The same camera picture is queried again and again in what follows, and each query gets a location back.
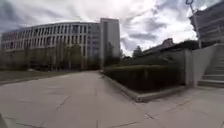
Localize dark conifer tree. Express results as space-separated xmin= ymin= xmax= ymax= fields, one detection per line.
xmin=132 ymin=45 xmax=144 ymax=59

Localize dark trimmed hedge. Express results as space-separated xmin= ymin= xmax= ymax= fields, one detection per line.
xmin=103 ymin=59 xmax=186 ymax=93

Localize grey concrete kerb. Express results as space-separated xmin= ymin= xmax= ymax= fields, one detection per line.
xmin=99 ymin=71 xmax=188 ymax=103

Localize pale concrete slab pavement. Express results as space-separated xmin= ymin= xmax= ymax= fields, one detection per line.
xmin=0 ymin=70 xmax=224 ymax=128

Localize row of small trees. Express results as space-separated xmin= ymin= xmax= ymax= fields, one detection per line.
xmin=0 ymin=41 xmax=101 ymax=72

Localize brown roofed building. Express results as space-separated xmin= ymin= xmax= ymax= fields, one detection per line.
xmin=141 ymin=37 xmax=176 ymax=56

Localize curved white building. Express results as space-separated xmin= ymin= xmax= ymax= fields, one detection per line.
xmin=0 ymin=17 xmax=122 ymax=71

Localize lamp pole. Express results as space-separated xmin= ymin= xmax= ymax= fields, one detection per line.
xmin=185 ymin=0 xmax=203 ymax=50

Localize grass field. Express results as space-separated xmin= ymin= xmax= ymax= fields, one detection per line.
xmin=0 ymin=69 xmax=78 ymax=86

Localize concrete stairs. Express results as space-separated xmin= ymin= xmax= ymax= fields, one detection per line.
xmin=197 ymin=44 xmax=224 ymax=89

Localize grey concrete wall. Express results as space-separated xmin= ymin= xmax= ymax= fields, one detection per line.
xmin=168 ymin=44 xmax=218 ymax=88

